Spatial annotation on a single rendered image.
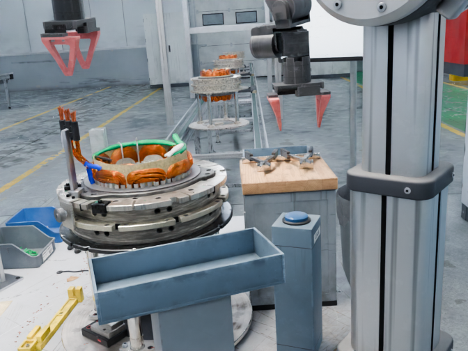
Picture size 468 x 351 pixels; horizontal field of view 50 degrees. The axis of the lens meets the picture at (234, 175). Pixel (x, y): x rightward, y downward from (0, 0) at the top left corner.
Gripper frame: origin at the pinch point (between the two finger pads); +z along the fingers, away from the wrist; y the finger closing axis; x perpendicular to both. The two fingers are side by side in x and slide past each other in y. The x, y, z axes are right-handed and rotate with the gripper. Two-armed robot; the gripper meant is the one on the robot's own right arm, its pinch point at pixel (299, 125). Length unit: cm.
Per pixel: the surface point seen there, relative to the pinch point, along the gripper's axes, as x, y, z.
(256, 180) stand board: 10.0, 10.6, 8.4
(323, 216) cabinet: 11.8, -2.3, 16.8
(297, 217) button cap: 27.2, 5.0, 10.4
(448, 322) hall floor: -96, -78, 119
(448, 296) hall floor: -119, -88, 119
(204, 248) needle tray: 38.4, 20.4, 9.5
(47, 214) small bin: -46, 76, 31
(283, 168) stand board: 2.3, 4.3, 8.7
